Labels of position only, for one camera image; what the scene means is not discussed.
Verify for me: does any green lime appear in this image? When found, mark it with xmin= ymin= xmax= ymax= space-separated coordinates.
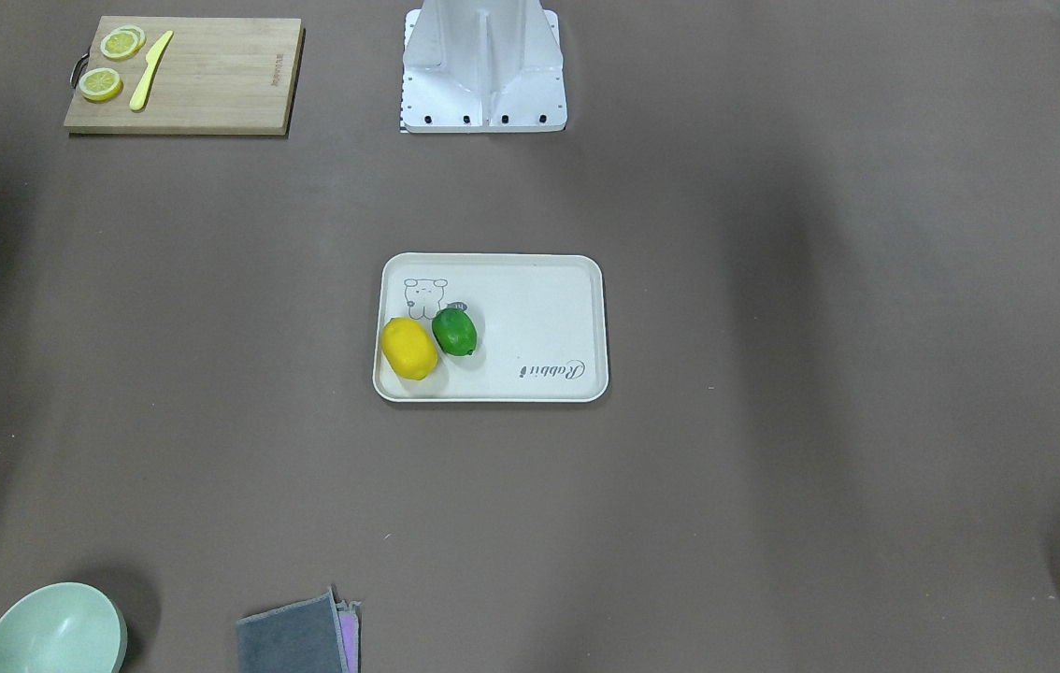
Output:
xmin=432 ymin=306 xmax=479 ymax=357

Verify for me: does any yellow lemon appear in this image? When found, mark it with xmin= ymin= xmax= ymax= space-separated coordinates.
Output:
xmin=378 ymin=316 xmax=439 ymax=380

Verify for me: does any cream rectangular tray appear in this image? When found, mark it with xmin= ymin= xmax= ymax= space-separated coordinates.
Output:
xmin=372 ymin=252 xmax=610 ymax=402

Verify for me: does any pink cloth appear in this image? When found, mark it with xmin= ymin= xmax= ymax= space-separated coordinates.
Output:
xmin=335 ymin=601 xmax=363 ymax=673

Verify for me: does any grey folded cloth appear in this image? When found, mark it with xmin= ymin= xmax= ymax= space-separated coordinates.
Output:
xmin=236 ymin=591 xmax=346 ymax=672

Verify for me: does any wooden cutting board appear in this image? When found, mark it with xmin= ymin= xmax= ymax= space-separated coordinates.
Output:
xmin=64 ymin=14 xmax=305 ymax=136

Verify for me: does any yellow plastic knife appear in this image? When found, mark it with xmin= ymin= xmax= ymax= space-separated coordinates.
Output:
xmin=129 ymin=30 xmax=175 ymax=112

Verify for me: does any lemon slice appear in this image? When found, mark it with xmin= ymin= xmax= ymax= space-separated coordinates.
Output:
xmin=76 ymin=67 xmax=123 ymax=103
xmin=100 ymin=29 xmax=141 ymax=61
xmin=116 ymin=24 xmax=146 ymax=50

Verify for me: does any mint green bowl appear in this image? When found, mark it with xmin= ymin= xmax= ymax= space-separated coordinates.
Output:
xmin=0 ymin=582 xmax=129 ymax=672

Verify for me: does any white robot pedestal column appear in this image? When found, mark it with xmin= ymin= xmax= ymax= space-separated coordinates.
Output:
xmin=399 ymin=1 xmax=568 ymax=134

